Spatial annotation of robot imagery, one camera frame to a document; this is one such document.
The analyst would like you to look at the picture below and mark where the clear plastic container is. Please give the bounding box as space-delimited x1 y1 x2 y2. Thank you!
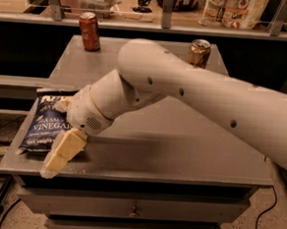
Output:
79 0 117 19

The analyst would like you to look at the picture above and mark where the black bag on shelf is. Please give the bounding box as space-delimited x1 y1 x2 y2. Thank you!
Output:
136 0 204 15

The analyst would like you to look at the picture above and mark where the grey metal shelf rail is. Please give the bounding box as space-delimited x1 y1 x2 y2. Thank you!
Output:
0 0 287 40

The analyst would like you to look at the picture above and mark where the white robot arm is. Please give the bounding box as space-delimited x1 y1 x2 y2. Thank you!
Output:
40 38 287 179

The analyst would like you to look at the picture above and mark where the blue Kettle chip bag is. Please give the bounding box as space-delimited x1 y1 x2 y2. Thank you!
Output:
18 88 75 154

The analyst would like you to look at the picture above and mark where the printed snack bag on shelf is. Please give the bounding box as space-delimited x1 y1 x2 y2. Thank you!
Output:
199 0 269 30

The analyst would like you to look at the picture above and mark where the red soda can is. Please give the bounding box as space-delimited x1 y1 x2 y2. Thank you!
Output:
79 12 100 51

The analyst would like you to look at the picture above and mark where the black cable right floor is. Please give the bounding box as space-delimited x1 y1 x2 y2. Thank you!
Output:
254 185 279 229

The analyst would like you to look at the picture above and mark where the upper drawer knob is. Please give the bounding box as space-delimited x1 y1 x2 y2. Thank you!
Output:
130 209 140 218

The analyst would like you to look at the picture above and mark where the gold soda can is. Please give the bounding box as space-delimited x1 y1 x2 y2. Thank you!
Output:
187 38 211 69

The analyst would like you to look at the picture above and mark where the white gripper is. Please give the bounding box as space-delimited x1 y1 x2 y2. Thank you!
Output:
40 85 112 179

